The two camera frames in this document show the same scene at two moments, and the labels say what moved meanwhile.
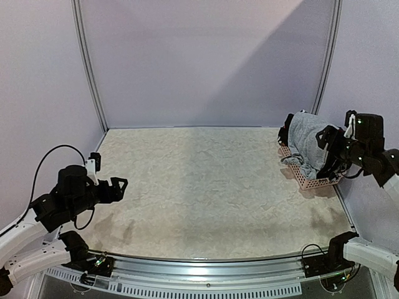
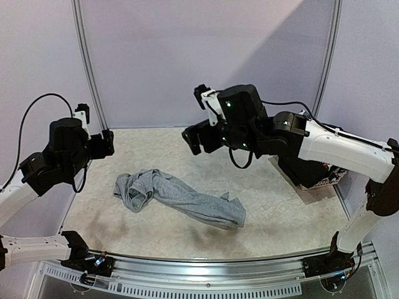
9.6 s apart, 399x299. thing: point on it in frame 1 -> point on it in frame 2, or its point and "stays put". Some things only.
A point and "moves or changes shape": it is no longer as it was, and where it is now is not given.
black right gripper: [331, 149] -> [199, 139]
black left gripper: [117, 194] -> [101, 151]
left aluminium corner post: [80, 30] stays put
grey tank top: [307, 152] moves or changes shape
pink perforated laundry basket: [307, 183] stays put
